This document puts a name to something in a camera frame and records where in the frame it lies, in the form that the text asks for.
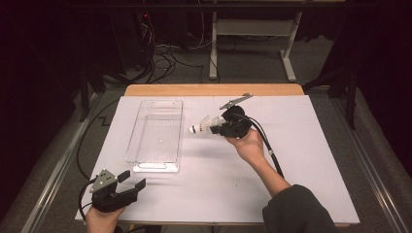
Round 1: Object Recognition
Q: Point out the person's left hand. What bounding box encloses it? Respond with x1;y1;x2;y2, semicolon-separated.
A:
84;205;127;233

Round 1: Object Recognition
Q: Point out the dark cabinet with red light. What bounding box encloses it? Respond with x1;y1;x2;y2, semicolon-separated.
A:
108;9;157;75

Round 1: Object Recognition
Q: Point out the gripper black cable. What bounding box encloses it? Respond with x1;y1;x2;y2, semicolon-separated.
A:
231;112;286;180
76;97;121;224

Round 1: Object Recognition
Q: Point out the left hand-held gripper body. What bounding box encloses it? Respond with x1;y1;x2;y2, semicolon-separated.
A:
89;168;137;214

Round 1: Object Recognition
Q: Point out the wooden table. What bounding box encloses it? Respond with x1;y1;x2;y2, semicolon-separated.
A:
123;83;352;227

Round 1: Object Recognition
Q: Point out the tangle of floor cables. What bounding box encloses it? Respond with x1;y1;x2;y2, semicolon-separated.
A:
139;13;222;85

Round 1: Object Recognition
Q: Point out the aluminium floor rail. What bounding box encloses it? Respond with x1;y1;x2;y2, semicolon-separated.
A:
20;91;105;233
328;95;412;233

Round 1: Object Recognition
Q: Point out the white metal desk frame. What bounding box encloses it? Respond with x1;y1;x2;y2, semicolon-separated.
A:
208;11;304;83

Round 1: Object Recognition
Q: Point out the dark curtain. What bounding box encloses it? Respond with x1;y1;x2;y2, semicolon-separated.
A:
336;0;412;181
0;0;84;222

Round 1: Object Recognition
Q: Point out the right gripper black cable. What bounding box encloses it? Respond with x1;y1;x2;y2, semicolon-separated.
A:
231;112;286;180

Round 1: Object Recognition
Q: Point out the clear plastic container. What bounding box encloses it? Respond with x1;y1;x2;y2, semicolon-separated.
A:
124;99;185;174

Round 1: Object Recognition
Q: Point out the person's right hand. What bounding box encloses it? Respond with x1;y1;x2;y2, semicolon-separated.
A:
224;128;266;166

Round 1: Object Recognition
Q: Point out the black metal stand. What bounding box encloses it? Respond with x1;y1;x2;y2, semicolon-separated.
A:
78;62;109;123
302;64;358;131

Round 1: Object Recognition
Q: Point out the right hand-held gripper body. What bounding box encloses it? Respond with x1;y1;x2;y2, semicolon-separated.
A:
219;92;254;140

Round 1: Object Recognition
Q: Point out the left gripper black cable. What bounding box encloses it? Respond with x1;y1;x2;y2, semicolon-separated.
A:
76;97;121;224

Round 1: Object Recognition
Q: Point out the white table cover sheet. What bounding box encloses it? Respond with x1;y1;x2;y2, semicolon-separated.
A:
75;95;361;225

